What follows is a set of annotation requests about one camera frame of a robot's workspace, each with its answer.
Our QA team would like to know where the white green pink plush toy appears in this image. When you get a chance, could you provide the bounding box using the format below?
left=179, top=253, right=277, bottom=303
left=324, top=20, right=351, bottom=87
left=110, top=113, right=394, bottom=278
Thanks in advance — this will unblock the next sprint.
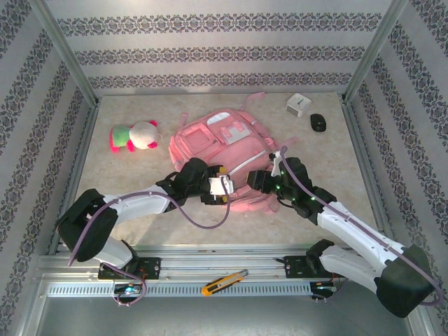
left=110, top=120, right=162, bottom=155

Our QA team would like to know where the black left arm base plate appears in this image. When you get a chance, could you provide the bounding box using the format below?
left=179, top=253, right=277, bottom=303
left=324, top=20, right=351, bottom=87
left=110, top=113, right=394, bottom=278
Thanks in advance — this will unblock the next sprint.
left=97, top=257, right=162, bottom=281

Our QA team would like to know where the aluminium side rail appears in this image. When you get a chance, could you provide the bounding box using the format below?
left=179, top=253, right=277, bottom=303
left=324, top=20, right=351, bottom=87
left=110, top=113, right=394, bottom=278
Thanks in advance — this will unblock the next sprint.
left=341, top=97, right=400, bottom=253
left=47, top=99, right=101, bottom=256

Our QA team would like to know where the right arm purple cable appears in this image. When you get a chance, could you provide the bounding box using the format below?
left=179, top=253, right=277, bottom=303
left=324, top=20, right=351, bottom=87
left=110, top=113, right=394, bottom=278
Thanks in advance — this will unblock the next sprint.
left=281, top=145, right=445, bottom=308

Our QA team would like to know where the pink backpack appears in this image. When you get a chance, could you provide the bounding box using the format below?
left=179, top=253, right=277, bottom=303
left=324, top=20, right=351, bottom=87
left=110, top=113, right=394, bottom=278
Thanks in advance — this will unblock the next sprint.
left=167, top=91, right=302, bottom=214

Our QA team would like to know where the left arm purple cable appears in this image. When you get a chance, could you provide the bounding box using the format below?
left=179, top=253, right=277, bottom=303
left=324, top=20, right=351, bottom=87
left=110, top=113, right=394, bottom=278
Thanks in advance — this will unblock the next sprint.
left=68, top=176, right=234, bottom=308

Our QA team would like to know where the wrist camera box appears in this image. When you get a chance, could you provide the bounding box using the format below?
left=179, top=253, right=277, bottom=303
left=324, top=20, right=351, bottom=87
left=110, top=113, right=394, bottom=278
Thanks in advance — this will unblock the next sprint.
left=208, top=174, right=235, bottom=195
left=269, top=150, right=285, bottom=178

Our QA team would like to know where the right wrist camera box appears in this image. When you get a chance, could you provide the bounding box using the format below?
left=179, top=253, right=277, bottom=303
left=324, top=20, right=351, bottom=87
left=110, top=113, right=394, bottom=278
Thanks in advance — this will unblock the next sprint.
left=269, top=150, right=285, bottom=178

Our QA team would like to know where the aluminium mounting rail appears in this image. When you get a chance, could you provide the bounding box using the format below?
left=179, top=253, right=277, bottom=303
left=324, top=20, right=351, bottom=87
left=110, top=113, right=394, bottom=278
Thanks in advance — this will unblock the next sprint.
left=34, top=244, right=414, bottom=283

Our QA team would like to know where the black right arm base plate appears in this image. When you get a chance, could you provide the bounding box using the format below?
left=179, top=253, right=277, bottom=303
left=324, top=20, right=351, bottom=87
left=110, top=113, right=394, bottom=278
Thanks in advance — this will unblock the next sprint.
left=283, top=255, right=349, bottom=279

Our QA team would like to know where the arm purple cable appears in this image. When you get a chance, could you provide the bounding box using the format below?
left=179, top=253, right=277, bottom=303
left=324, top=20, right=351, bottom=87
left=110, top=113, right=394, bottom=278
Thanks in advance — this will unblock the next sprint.
left=68, top=176, right=234, bottom=308
left=281, top=145, right=445, bottom=308

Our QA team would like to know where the slotted grey cable duct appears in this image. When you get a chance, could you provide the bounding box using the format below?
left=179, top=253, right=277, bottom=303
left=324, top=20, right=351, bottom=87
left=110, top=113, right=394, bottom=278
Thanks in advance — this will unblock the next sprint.
left=47, top=281, right=312, bottom=298

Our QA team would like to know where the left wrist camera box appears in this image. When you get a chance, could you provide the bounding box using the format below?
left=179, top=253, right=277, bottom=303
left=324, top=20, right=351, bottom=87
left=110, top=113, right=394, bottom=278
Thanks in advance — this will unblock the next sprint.
left=208, top=174, right=235, bottom=195

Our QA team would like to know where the yellow utility knife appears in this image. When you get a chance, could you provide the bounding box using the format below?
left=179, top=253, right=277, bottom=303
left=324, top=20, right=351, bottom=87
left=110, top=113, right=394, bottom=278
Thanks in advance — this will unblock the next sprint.
left=201, top=268, right=250, bottom=298

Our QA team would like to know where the white square alarm clock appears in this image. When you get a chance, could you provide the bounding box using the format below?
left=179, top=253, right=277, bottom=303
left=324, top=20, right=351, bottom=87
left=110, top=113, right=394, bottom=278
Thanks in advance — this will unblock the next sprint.
left=285, top=92, right=312, bottom=118

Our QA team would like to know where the black computer mouse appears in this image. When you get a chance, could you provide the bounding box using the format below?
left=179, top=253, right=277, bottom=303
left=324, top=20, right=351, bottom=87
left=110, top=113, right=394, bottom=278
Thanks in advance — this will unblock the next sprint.
left=309, top=113, right=328, bottom=133

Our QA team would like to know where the small electronics board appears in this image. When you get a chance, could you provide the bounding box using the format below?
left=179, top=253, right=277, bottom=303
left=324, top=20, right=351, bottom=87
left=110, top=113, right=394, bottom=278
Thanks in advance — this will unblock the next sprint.
left=311, top=281, right=339, bottom=298
left=113, top=283, right=143, bottom=295

